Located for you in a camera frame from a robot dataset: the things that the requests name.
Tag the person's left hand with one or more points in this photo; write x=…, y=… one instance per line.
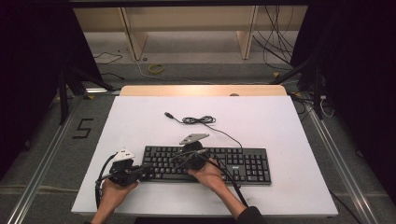
x=113, y=196

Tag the person's right hand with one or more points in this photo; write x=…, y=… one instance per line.
x=210, y=175

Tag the yellow tape roll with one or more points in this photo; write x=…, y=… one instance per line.
x=150, y=69

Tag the aluminium floor rail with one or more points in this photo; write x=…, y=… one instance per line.
x=37, y=177
x=345, y=174

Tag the light wooden shelf unit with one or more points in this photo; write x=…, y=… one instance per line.
x=186, y=18

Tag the black computer keyboard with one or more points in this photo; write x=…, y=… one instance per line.
x=246, y=165

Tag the short silver bar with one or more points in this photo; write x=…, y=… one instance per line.
x=99, y=90

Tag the black curtain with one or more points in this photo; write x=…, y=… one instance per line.
x=28, y=77
x=361, y=93

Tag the black metal stand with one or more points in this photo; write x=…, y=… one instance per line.
x=317, y=93
x=63, y=102

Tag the light wooden table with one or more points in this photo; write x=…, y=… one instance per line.
x=186, y=90

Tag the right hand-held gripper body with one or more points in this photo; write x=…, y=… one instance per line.
x=193, y=146

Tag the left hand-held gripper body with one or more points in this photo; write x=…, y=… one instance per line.
x=123, y=174

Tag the white board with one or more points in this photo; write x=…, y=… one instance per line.
x=249, y=124

